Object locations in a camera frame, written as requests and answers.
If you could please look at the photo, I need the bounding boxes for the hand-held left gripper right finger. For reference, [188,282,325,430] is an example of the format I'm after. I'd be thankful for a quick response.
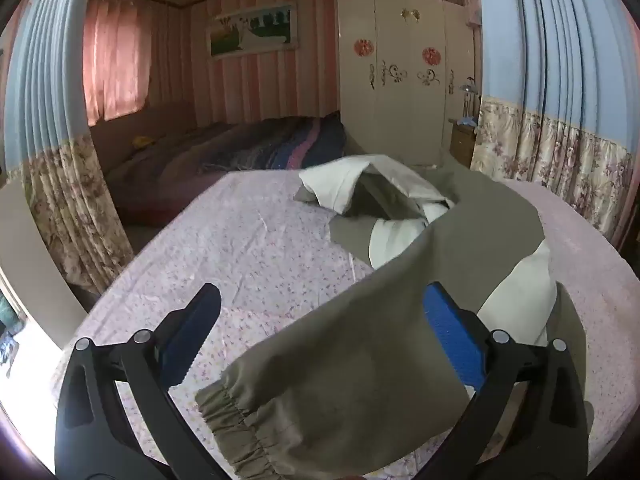
[421,281,591,480]

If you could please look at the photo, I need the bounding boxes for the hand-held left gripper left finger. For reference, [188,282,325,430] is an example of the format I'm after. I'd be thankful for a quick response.
[54,282,236,480]

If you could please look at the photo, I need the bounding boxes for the olive and white jacket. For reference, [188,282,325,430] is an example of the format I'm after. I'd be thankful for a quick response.
[195,154,596,480]

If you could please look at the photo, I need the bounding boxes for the wooden nightstand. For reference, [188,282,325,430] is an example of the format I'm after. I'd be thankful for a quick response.
[449,119,477,168]

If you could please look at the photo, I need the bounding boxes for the bed with dark striped blanket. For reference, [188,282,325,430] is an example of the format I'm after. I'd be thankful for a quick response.
[90,100,348,226]

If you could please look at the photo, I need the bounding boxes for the cream wardrobe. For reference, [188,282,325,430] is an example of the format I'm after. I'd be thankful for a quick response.
[337,0,477,168]

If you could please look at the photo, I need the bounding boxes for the small desk lamp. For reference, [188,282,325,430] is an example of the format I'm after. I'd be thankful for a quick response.
[460,77,479,121]

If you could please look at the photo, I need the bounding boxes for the blue and floral curtain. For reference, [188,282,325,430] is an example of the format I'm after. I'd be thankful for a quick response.
[0,0,133,293]
[470,0,640,251]

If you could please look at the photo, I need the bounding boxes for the pink window curtain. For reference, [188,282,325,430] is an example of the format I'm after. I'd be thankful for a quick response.
[82,0,153,126]

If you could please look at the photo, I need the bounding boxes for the framed landscape wall painting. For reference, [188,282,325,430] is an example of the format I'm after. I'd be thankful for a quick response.
[207,2,299,61]

